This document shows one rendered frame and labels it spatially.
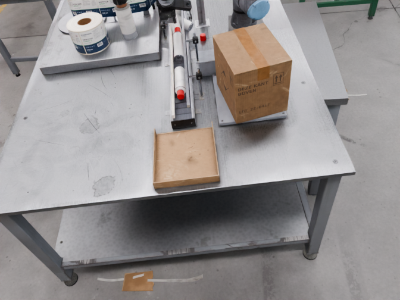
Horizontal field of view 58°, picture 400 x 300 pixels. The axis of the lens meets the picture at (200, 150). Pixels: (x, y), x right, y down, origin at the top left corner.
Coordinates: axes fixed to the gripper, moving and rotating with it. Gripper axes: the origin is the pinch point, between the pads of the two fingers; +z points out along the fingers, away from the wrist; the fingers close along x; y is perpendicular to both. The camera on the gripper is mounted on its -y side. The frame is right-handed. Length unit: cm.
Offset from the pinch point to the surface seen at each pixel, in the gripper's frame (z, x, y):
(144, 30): 19.3, -8.8, 20.2
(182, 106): -16, 53, 0
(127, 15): 2.3, -9.1, 26.4
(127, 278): 39, 132, 46
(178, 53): -3.6, 20.3, 0.2
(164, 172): -29, 84, 9
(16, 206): -33, 91, 70
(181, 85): -15.9, 42.3, -0.5
